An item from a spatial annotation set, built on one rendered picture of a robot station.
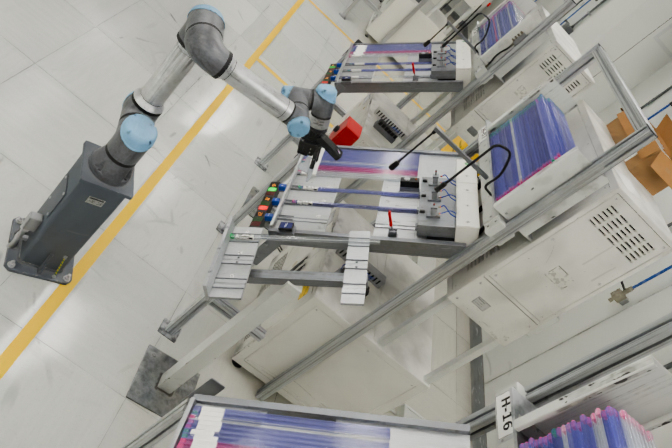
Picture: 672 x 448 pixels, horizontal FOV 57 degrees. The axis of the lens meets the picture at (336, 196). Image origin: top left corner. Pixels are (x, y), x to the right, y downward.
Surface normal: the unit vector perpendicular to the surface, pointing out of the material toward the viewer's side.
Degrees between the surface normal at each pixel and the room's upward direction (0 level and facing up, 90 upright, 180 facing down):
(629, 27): 90
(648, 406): 90
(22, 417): 0
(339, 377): 90
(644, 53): 90
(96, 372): 0
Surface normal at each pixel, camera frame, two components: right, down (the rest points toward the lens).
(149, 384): 0.66, -0.57
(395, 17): -0.17, 0.53
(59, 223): 0.18, 0.76
